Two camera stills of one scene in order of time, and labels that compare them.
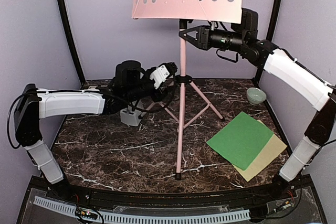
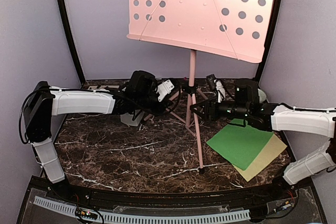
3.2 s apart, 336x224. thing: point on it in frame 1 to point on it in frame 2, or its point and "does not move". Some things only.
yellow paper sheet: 264,159 does not move
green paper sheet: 241,140 does not move
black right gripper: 203,40 to 208,103
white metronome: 129,116 does not move
